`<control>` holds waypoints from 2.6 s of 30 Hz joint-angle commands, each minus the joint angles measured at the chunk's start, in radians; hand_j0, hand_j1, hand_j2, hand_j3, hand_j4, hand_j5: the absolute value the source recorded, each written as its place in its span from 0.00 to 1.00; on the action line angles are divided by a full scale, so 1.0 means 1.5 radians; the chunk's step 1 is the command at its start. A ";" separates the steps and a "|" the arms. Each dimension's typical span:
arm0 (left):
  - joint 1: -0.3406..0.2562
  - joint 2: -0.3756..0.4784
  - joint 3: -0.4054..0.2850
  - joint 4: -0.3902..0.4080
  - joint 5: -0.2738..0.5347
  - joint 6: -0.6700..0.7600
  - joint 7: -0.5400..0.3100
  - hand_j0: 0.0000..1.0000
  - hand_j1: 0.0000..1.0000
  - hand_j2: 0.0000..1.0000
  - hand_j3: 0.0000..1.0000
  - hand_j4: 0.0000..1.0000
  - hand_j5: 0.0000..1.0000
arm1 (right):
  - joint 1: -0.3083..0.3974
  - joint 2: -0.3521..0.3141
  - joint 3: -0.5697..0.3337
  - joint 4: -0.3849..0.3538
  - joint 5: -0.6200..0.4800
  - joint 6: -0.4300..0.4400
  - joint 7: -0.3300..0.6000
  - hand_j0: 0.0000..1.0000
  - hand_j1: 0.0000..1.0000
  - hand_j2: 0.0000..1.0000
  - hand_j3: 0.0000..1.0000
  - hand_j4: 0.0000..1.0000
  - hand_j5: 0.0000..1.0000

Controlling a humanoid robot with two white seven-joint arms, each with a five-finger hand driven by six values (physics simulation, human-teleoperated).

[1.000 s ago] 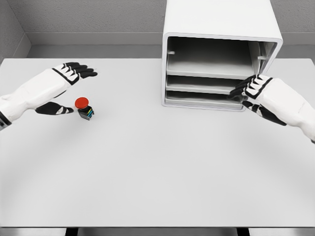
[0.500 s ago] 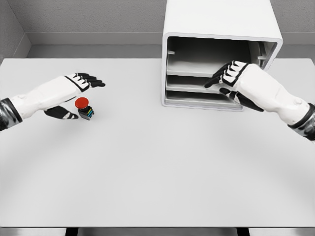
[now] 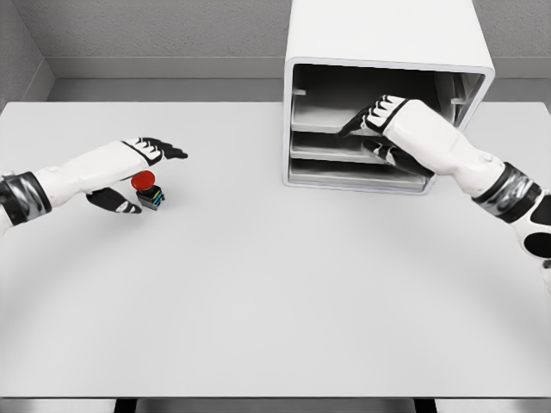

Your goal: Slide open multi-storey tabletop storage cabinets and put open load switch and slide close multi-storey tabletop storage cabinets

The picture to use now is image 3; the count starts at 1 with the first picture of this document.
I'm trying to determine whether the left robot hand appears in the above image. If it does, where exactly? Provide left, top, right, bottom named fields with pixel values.
left=84, top=136, right=189, bottom=215

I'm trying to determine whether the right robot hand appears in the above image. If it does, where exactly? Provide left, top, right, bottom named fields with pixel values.
left=335, top=95, right=464, bottom=178

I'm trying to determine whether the red button load switch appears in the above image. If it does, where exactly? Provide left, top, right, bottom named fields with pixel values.
left=130, top=170, right=167, bottom=213

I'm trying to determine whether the white tabletop storage cabinet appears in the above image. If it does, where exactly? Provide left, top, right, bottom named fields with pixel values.
left=282, top=0, right=496, bottom=197

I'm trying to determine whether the white cabinet drawer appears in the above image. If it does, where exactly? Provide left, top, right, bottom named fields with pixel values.
left=290, top=130, right=399, bottom=165
left=288, top=157, right=436, bottom=193

